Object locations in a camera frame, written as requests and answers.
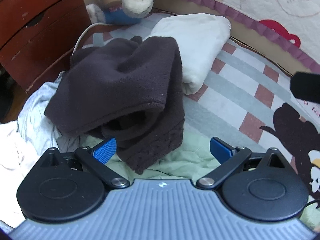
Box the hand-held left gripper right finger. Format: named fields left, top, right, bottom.
left=196, top=137, right=288, bottom=189

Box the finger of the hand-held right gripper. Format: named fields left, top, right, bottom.
left=290, top=72, right=320, bottom=103

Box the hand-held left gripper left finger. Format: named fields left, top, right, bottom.
left=40, top=137, right=130, bottom=190

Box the dark brown knit sweater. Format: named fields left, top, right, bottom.
left=44, top=36, right=185, bottom=175

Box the light green quilted cloth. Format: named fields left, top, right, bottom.
left=80, top=135, right=220, bottom=180

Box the checked cartoon blanket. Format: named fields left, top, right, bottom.
left=82, top=12, right=320, bottom=233

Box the light blue cloth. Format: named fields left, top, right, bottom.
left=17, top=71, right=83, bottom=155

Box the white crumpled cloth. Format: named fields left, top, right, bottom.
left=0, top=122, right=48, bottom=228

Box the cartoon quilt with purple ruffle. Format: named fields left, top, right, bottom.
left=152, top=0, right=320, bottom=70

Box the white folded cloth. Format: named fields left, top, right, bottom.
left=149, top=12, right=232, bottom=95

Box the beige mattress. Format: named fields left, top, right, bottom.
left=150, top=0, right=320, bottom=78

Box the red-brown wooden drawer cabinet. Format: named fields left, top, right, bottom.
left=0, top=0, right=92, bottom=94

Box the grey rabbit plush toy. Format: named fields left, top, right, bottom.
left=86, top=0, right=160, bottom=26

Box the white cable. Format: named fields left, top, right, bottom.
left=71, top=22, right=110, bottom=55

